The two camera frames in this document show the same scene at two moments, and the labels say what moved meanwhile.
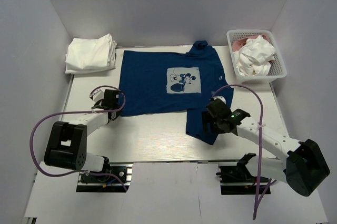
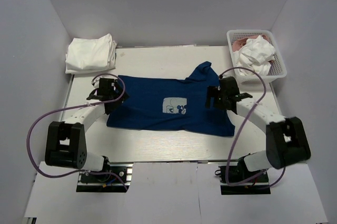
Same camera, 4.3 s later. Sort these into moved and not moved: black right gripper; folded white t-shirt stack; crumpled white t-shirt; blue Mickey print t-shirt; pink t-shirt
Moved: black right gripper; blue Mickey print t-shirt
Not moved: crumpled white t-shirt; folded white t-shirt stack; pink t-shirt
